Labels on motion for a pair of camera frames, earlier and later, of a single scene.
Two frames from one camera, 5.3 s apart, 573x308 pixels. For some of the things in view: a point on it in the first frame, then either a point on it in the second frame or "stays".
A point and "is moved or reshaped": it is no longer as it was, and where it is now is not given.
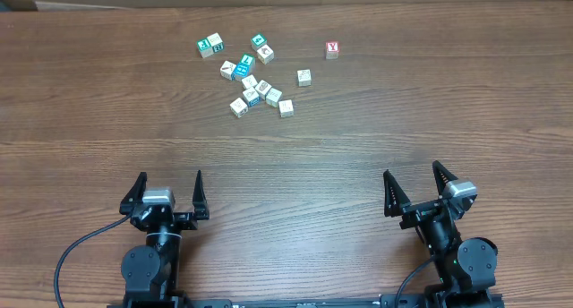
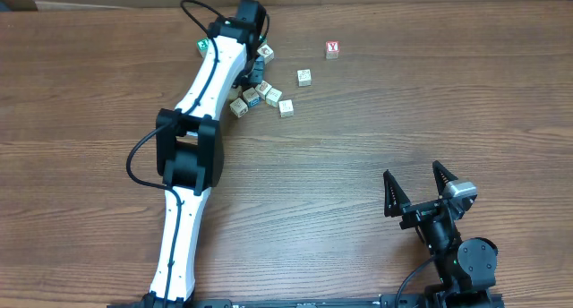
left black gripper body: x=183 y=219 → x=244 y=74
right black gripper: x=418 y=212 stays
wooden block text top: x=272 y=97 stays
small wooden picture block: x=249 y=82 is moved or reshaped
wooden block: x=239 y=107 stays
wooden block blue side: x=252 y=97 stays
